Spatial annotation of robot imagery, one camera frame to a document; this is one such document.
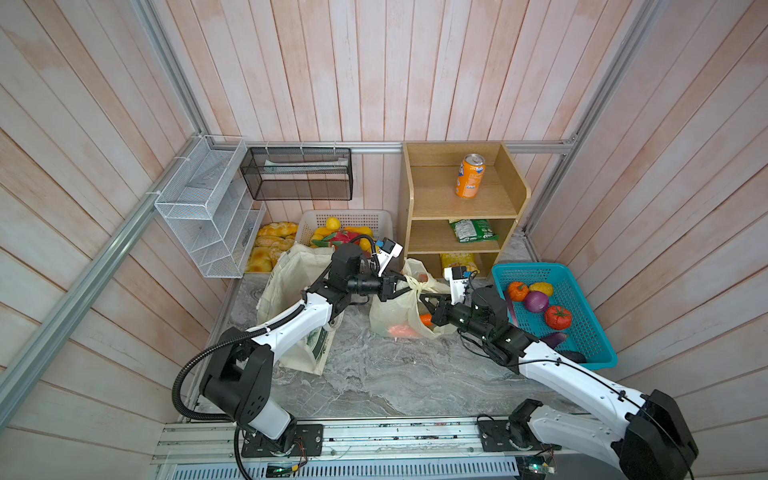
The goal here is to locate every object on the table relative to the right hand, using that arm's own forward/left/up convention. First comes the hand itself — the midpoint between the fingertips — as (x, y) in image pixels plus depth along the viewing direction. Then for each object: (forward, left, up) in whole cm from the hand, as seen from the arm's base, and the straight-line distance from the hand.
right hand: (420, 296), depth 77 cm
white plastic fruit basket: (+43, +12, -14) cm, 47 cm away
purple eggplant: (-3, -42, -19) cm, 46 cm away
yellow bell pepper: (+15, -43, -17) cm, 49 cm away
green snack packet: (+25, -18, -1) cm, 31 cm away
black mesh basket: (+47, +41, +5) cm, 63 cm away
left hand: (0, +2, +4) cm, 4 cm away
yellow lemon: (+39, +30, -11) cm, 50 cm away
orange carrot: (-2, +4, -17) cm, 17 cm away
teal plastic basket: (-2, -50, -16) cm, 52 cm away
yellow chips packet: (+27, -14, -18) cm, 35 cm away
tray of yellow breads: (+32, +52, -14) cm, 63 cm away
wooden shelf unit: (+27, -12, +11) cm, 32 cm away
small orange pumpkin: (+12, -34, -16) cm, 40 cm away
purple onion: (+8, -39, -15) cm, 42 cm away
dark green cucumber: (-8, -46, -18) cm, 50 cm away
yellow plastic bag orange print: (-3, +5, -5) cm, 8 cm away
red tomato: (+3, -44, -16) cm, 47 cm away
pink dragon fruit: (+31, +28, -11) cm, 43 cm away
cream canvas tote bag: (+11, +36, -3) cm, 38 cm away
